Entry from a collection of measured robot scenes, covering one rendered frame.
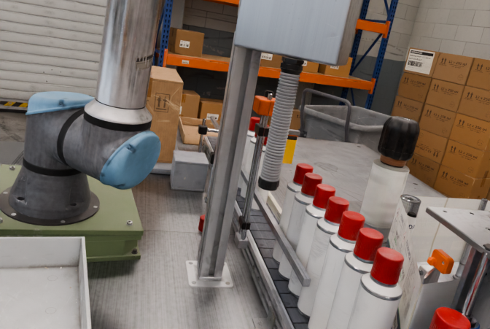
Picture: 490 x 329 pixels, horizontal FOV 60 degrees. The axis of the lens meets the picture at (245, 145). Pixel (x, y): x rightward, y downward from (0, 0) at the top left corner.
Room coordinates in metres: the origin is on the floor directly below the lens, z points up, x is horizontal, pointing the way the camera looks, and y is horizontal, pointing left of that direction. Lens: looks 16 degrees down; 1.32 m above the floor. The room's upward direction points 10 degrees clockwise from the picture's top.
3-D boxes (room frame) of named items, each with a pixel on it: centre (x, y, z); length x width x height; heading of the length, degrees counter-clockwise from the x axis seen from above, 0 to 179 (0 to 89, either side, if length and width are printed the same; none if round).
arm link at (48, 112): (0.78, 0.35, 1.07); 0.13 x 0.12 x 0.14; 67
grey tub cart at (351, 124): (3.34, -0.82, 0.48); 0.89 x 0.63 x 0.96; 134
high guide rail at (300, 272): (1.11, 0.01, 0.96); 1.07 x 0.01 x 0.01; 15
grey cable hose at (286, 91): (0.65, -0.05, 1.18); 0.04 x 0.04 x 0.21
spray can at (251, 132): (1.14, -0.02, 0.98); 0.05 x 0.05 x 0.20
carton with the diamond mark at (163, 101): (1.42, 0.38, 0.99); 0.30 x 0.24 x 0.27; 17
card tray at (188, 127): (1.80, 0.16, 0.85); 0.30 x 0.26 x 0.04; 15
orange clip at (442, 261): (0.48, -0.26, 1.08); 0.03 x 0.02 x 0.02; 15
